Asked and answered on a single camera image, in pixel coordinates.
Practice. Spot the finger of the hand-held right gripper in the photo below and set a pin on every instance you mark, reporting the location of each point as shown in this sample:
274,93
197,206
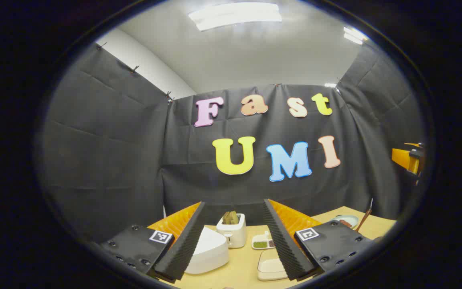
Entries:
401,157

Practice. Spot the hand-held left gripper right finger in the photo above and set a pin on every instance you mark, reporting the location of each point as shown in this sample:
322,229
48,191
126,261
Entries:
285,245

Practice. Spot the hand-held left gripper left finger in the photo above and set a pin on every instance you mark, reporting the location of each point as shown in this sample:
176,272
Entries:
183,245

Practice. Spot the white rice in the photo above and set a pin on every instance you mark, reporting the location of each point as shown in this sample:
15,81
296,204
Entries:
271,267

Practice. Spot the white rice cooker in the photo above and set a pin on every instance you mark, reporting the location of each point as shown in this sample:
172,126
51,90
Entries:
211,249

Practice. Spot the brown wooden spoon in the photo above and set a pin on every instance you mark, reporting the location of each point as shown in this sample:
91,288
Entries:
362,220

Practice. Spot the white divided dish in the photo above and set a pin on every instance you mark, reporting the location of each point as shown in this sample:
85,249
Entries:
263,237

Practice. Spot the green mung beans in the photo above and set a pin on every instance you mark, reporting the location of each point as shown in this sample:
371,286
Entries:
260,244

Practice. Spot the clear plastic box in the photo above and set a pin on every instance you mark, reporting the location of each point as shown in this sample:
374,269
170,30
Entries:
264,277

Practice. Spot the brown bread slice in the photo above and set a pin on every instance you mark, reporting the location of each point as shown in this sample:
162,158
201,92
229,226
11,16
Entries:
234,217
226,218

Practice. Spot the white toaster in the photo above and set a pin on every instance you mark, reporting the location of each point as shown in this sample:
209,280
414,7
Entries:
235,235

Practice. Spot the brown meat slice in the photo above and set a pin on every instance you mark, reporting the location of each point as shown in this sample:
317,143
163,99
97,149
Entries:
345,223

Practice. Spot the pale green plate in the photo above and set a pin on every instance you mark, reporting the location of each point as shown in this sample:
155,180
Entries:
350,219

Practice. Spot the black backdrop cloth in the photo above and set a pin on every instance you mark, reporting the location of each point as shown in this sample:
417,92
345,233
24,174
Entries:
134,160

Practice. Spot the small ceiling light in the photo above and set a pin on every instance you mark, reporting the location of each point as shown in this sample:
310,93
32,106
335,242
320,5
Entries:
354,35

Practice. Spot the small black cloth clip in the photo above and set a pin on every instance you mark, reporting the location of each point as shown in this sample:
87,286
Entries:
169,95
134,69

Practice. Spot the large ceiling light panel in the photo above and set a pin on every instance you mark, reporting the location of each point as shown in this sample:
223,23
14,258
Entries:
235,15

